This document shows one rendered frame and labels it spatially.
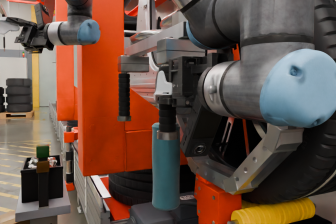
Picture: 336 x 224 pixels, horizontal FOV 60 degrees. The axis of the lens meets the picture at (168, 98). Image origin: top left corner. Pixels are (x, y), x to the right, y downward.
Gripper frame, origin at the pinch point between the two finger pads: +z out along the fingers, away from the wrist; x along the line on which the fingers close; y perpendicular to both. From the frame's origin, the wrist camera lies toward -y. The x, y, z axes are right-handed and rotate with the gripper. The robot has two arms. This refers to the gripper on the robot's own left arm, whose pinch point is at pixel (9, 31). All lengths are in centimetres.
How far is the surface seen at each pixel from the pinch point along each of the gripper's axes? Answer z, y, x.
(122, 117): -45, 25, 11
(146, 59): -50, 7, 8
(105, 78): -28.2, 7.7, 22.0
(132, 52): -47.9, 7.7, 3.2
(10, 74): 776, -294, 655
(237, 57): -77, 3, 14
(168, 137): -68, 36, -12
